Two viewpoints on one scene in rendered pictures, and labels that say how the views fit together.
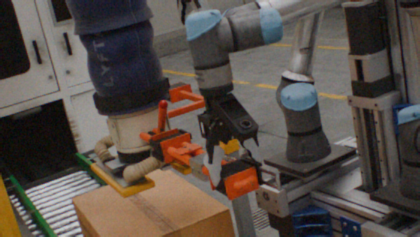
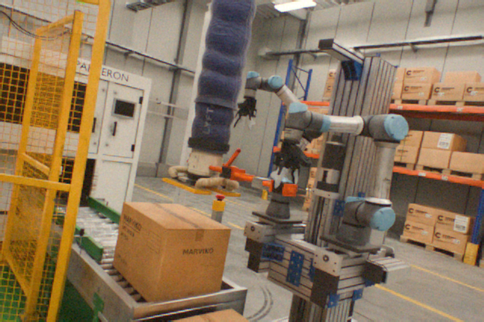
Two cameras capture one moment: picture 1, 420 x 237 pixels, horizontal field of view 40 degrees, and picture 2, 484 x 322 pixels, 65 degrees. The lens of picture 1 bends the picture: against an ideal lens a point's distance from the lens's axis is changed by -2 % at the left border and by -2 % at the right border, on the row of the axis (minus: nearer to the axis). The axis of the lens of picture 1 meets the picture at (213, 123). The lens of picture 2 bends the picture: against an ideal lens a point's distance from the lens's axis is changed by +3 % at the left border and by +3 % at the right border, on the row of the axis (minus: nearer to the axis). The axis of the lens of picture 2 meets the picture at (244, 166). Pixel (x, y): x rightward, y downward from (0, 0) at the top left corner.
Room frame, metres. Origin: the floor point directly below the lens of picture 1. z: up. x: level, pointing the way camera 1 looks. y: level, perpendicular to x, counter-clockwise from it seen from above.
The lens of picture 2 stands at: (-0.24, 0.58, 1.41)
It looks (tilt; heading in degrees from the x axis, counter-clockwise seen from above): 3 degrees down; 344
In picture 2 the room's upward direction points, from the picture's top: 10 degrees clockwise
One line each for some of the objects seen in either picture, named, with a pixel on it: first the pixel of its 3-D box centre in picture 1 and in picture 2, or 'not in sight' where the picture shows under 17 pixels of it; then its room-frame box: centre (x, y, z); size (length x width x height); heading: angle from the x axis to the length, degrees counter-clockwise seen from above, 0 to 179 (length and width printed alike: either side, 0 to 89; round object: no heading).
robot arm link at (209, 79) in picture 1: (213, 76); (292, 134); (1.19, -0.02, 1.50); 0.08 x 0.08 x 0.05
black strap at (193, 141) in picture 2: (131, 92); (209, 144); (1.72, 0.22, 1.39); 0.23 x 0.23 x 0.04
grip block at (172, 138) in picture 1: (171, 145); (233, 173); (1.49, 0.12, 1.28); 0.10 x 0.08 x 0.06; 114
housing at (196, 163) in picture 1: (208, 166); (262, 183); (1.30, 0.03, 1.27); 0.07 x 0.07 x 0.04; 24
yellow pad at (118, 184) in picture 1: (119, 170); (186, 183); (1.68, 0.31, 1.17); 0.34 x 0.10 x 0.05; 24
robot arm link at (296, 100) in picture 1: (300, 106); (281, 188); (1.84, -0.29, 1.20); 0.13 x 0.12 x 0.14; 178
